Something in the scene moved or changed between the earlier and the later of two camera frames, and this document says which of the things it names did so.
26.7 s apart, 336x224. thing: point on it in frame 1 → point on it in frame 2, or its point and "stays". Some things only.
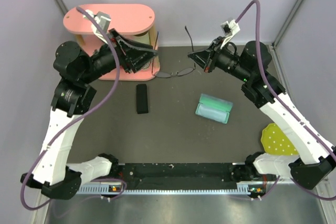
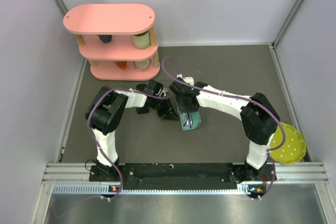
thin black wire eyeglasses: x=182 y=71 → x=187 y=120
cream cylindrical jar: x=144 y=38 stays
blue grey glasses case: x=214 y=108 → x=190 y=120
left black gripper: x=136 y=56 → x=167 y=112
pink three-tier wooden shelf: x=125 y=19 stays
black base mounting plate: x=179 y=176 stays
